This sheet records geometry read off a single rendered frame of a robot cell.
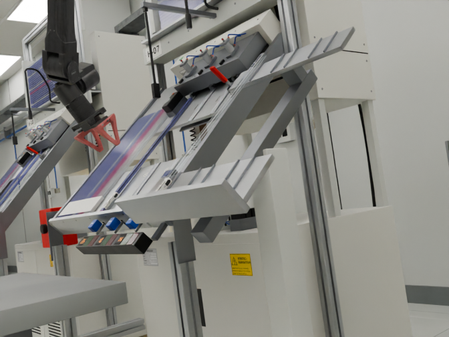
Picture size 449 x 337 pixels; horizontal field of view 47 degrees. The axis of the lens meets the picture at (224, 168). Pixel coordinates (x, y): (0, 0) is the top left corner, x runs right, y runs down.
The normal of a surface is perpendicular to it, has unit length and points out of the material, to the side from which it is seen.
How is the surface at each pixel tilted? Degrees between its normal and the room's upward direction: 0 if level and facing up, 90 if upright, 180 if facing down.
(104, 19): 90
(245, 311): 90
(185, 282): 90
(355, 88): 90
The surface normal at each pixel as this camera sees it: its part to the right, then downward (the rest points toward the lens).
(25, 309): 0.62, -0.13
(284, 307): -0.77, 0.07
